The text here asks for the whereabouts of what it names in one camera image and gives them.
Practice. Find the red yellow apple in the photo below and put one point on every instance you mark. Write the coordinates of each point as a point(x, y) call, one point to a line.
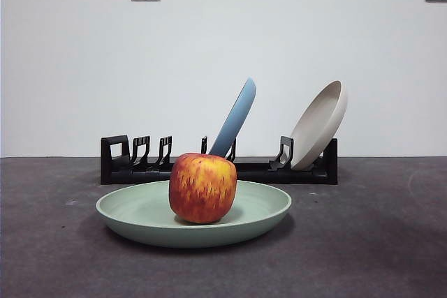
point(202, 190)

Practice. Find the green plate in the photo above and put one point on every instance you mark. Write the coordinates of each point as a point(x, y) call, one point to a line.
point(139, 210)

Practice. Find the blue plate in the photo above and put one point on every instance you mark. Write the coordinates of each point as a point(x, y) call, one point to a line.
point(234, 120)

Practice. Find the cream plate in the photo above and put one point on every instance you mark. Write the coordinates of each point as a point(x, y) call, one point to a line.
point(317, 127)

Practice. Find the black plate rack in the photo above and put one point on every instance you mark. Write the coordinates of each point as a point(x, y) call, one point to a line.
point(118, 172)

